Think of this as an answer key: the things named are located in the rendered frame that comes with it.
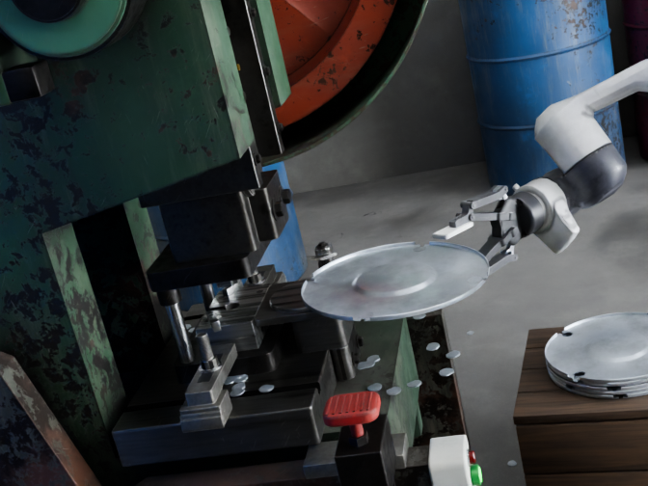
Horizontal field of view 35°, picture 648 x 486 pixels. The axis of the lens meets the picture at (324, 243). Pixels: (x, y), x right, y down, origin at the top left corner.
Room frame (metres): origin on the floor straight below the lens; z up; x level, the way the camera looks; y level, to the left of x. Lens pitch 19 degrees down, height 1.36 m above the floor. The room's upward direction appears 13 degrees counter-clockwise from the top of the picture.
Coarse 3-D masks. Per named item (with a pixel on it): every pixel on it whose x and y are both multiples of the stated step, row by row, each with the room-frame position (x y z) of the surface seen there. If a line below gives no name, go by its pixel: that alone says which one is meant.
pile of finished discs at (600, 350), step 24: (624, 312) 1.96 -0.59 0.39; (576, 336) 1.92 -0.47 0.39; (600, 336) 1.88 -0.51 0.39; (624, 336) 1.86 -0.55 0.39; (552, 360) 1.84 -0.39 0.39; (576, 360) 1.82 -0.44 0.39; (600, 360) 1.79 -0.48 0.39; (624, 360) 1.77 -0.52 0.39; (576, 384) 1.74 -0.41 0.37; (600, 384) 1.71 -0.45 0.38; (624, 384) 1.69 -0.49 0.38
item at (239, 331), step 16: (240, 288) 1.58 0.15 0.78; (256, 288) 1.57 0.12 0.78; (224, 304) 1.53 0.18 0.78; (240, 304) 1.51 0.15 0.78; (256, 304) 1.50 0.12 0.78; (224, 320) 1.46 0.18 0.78; (240, 320) 1.45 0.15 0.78; (208, 336) 1.45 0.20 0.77; (224, 336) 1.44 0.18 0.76; (240, 336) 1.43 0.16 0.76; (256, 336) 1.44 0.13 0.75
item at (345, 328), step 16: (272, 288) 1.55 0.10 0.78; (288, 288) 1.52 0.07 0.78; (272, 304) 1.47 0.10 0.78; (288, 304) 1.45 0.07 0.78; (304, 304) 1.44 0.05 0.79; (256, 320) 1.43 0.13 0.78; (272, 320) 1.43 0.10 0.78; (288, 320) 1.42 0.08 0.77; (304, 320) 1.44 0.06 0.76; (320, 320) 1.43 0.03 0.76; (336, 320) 1.43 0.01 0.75; (304, 336) 1.44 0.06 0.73; (320, 336) 1.43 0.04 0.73; (336, 336) 1.43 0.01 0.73; (352, 336) 1.48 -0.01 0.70; (304, 352) 1.44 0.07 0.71; (336, 352) 1.43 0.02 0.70; (352, 352) 1.44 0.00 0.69; (336, 368) 1.44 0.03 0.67; (352, 368) 1.43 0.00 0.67
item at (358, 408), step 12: (336, 396) 1.17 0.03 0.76; (348, 396) 1.16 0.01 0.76; (360, 396) 1.15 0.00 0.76; (372, 396) 1.15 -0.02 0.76; (324, 408) 1.15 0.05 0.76; (336, 408) 1.14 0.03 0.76; (348, 408) 1.13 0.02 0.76; (360, 408) 1.12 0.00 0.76; (372, 408) 1.12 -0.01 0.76; (324, 420) 1.13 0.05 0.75; (336, 420) 1.12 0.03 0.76; (348, 420) 1.11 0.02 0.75; (360, 420) 1.11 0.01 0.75; (372, 420) 1.11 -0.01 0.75; (360, 432) 1.13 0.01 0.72
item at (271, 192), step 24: (240, 192) 1.43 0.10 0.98; (264, 192) 1.44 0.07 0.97; (288, 192) 1.51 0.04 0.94; (168, 216) 1.45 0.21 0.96; (192, 216) 1.44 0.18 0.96; (216, 216) 1.43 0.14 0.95; (240, 216) 1.42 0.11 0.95; (264, 216) 1.44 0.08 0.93; (288, 216) 1.53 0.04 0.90; (192, 240) 1.44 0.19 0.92; (216, 240) 1.43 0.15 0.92; (240, 240) 1.43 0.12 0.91; (264, 240) 1.44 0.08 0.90
